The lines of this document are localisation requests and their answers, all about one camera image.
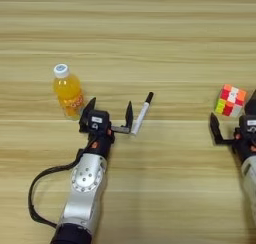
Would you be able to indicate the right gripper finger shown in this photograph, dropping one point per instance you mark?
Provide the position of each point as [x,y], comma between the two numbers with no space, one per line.
[251,104]
[215,128]

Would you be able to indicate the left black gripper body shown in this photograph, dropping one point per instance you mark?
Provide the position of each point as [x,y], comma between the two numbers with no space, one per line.
[100,143]

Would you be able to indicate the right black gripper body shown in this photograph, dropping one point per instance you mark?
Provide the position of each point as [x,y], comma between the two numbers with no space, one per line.
[243,144]

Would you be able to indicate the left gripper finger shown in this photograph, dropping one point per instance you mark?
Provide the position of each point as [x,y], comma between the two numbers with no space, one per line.
[129,114]
[88,108]

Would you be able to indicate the white marker black cap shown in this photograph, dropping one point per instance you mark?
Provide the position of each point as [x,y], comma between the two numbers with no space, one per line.
[141,114]

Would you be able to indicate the colourful puzzle cube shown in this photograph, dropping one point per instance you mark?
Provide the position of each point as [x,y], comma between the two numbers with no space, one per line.
[230,101]

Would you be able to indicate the orange juice bottle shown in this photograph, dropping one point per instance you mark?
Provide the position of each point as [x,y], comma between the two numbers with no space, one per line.
[68,93]

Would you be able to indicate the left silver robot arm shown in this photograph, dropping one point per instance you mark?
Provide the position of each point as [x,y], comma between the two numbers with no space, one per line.
[83,191]

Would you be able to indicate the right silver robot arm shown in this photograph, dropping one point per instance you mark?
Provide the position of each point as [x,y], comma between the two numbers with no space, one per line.
[250,184]

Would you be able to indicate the left gripper labelled black box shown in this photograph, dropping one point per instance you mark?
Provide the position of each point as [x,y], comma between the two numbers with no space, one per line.
[98,120]

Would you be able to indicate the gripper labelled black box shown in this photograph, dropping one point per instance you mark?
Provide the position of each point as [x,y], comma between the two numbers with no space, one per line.
[98,120]
[248,125]

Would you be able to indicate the right gripper labelled black box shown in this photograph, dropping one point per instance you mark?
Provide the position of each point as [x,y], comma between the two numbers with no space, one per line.
[248,125]

